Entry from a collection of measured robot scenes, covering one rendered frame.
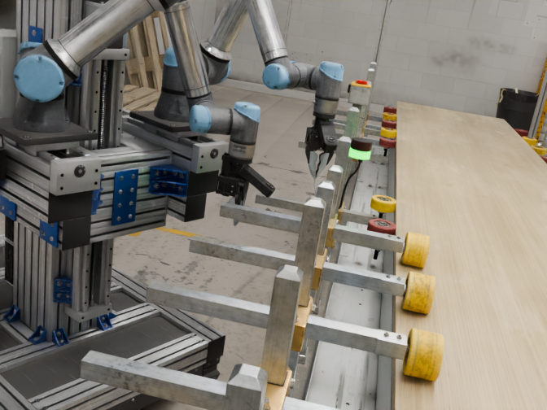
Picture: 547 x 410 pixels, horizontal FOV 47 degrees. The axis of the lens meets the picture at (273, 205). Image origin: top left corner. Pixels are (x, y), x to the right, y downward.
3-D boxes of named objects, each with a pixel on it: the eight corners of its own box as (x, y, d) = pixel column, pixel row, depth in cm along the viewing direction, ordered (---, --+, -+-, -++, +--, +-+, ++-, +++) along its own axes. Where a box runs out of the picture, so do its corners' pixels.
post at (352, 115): (323, 246, 215) (348, 106, 200) (324, 242, 218) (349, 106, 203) (333, 248, 215) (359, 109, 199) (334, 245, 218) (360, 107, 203)
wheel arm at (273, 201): (254, 205, 211) (255, 194, 210) (255, 202, 214) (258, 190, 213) (383, 231, 206) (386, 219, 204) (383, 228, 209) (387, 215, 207)
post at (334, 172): (298, 336, 171) (328, 166, 155) (299, 330, 174) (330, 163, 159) (311, 339, 170) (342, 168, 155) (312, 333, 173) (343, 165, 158)
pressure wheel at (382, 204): (378, 236, 202) (385, 202, 199) (360, 227, 208) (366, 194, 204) (394, 233, 207) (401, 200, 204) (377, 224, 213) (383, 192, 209)
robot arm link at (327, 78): (326, 60, 199) (349, 65, 195) (320, 94, 203) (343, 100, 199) (313, 60, 193) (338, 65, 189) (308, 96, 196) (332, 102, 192)
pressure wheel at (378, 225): (361, 260, 181) (368, 224, 177) (362, 250, 188) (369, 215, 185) (388, 266, 180) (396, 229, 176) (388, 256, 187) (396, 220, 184)
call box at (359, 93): (347, 105, 224) (351, 83, 221) (348, 102, 230) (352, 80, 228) (366, 108, 223) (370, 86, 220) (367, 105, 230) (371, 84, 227)
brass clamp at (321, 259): (291, 285, 131) (295, 263, 129) (300, 260, 144) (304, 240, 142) (321, 291, 130) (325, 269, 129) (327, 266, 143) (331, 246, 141)
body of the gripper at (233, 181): (221, 188, 191) (227, 150, 187) (249, 194, 190) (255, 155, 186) (215, 195, 183) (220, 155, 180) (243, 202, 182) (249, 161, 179)
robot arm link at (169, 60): (153, 85, 209) (156, 43, 204) (180, 83, 220) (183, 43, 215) (181, 92, 203) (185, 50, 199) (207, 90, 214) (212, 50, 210)
